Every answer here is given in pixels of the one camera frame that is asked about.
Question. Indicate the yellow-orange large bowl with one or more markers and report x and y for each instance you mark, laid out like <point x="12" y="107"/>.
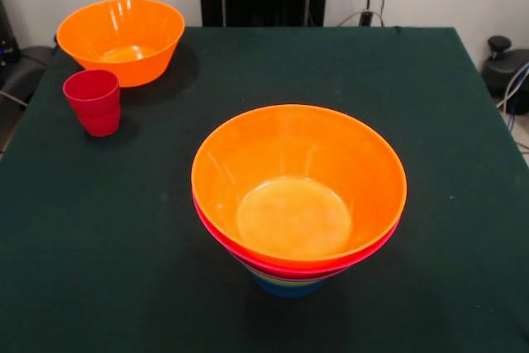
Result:
<point x="268" y="154"/>
<point x="124" y="68"/>

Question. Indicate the red cup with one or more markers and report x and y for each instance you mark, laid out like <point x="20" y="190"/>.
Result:
<point x="97" y="113"/>

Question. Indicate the orange shallow bowl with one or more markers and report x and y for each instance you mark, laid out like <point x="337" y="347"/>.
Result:
<point x="231" y="245"/>

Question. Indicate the purple bowl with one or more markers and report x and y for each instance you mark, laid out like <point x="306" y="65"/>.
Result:
<point x="289" y="278"/>

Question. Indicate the blue bowl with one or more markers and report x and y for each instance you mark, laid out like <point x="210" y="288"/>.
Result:
<point x="289" y="290"/>

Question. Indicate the pink large bowl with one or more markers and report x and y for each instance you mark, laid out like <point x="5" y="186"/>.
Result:
<point x="372" y="258"/>

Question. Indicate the black computer equipment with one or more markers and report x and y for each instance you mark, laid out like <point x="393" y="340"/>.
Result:
<point x="8" y="39"/>

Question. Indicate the grey office chair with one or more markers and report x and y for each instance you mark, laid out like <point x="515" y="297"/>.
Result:
<point x="29" y="72"/>

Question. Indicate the dark green tablecloth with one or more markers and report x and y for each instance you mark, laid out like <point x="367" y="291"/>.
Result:
<point x="124" y="287"/>

